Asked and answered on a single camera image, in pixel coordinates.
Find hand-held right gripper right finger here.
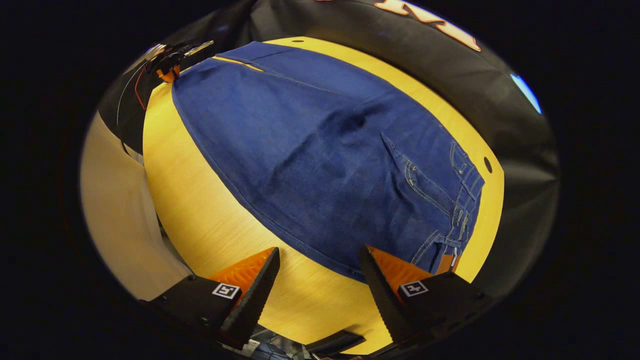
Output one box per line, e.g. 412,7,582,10
359,244,494,348

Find blue denim jeans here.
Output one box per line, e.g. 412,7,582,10
171,41,486,283

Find person's beige clothing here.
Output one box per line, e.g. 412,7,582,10
80,112,194,302

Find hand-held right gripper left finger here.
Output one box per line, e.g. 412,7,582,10
140,246,281,351

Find black backdrop cloth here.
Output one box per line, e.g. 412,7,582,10
97,0,561,301

